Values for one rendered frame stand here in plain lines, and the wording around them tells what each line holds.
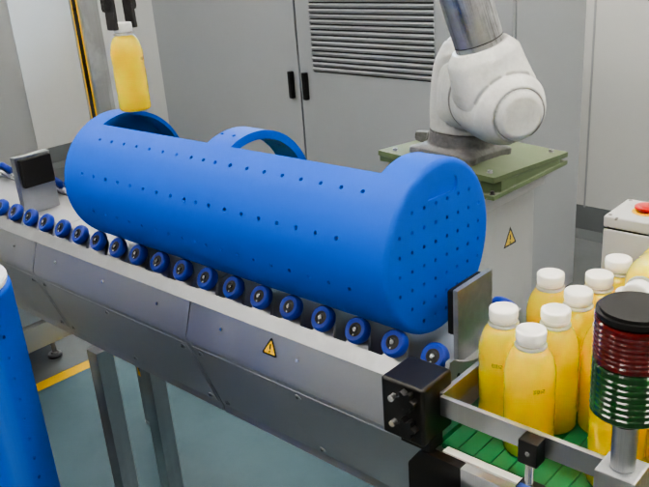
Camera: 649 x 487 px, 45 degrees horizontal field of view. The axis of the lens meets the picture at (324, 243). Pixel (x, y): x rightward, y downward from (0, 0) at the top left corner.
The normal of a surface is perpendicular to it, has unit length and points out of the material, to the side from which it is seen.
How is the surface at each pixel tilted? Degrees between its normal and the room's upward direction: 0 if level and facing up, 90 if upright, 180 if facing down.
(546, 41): 90
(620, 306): 0
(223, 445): 0
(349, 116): 90
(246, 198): 61
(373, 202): 46
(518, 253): 90
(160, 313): 70
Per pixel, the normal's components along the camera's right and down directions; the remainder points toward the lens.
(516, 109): 0.22, 0.45
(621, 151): -0.70, 0.31
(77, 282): -0.65, -0.01
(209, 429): -0.07, -0.93
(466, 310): 0.74, 0.19
